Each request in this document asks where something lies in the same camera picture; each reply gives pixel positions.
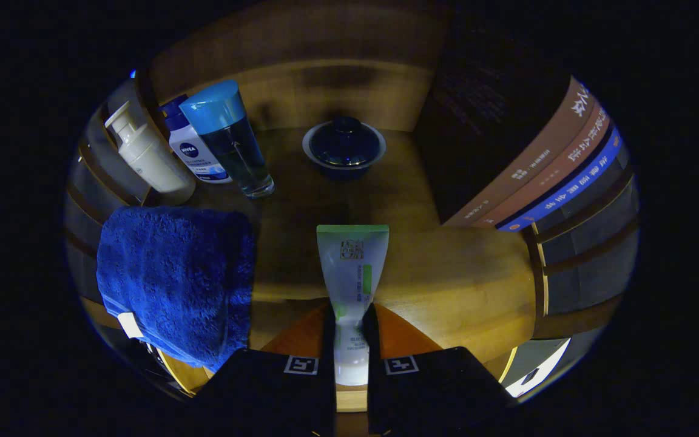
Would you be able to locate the wooden cabinet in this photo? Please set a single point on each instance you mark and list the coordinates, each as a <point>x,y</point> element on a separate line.
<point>301,36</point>

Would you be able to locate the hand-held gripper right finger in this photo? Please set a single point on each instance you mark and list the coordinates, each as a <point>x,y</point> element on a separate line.
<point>434,394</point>

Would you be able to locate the clear blue bottle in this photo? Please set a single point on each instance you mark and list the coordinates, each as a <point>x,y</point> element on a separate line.
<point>234,152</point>

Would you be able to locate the blue book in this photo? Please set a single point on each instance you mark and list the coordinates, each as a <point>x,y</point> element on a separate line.
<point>574,189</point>

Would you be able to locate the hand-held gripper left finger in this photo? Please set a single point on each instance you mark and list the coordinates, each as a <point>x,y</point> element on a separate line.
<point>264,394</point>

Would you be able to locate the dark blue lidded teacup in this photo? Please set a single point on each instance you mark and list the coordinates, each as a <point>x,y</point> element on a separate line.
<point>344,149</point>

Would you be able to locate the white pump bottle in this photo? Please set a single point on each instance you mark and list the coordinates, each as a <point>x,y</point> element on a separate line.
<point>152,161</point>

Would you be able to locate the white and green tube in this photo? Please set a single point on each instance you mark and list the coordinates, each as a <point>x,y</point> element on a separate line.
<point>352,273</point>

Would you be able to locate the dark brown book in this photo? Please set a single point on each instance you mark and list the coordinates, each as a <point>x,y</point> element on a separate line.
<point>483,121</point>

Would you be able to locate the blue folded towel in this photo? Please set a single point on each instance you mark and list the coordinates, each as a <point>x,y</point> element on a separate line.
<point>173,279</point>

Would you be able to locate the wooden countertop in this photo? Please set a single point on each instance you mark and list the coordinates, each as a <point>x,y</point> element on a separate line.
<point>459,273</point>

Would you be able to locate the white bottle with blue cap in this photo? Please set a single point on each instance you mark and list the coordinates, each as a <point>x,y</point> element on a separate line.
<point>192,152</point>

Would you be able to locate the reddish brown book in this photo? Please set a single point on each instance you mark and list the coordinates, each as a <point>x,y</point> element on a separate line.
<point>568,165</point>

